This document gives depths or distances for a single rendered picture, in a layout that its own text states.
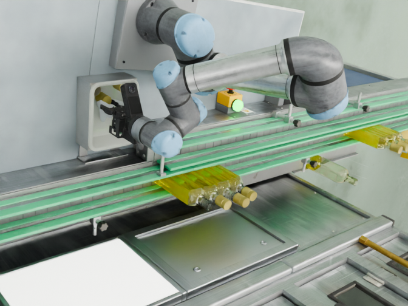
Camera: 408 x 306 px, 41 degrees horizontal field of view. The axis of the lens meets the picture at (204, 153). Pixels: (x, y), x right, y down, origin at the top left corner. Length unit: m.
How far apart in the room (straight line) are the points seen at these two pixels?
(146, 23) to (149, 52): 0.13
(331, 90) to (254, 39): 0.80
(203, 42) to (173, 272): 0.67
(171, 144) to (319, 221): 0.81
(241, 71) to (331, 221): 0.89
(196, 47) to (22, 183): 0.64
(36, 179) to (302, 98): 0.81
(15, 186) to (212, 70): 0.66
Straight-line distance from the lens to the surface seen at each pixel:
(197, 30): 1.60
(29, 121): 1.72
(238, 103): 2.07
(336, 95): 1.46
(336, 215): 2.16
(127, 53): 1.76
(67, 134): 1.79
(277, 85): 1.53
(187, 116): 1.51
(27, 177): 1.71
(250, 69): 1.41
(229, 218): 1.93
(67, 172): 1.74
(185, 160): 1.86
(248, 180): 2.23
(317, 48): 1.40
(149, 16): 1.71
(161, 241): 1.75
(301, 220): 2.08
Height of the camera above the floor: 2.22
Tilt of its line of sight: 43 degrees down
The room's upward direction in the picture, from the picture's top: 120 degrees clockwise
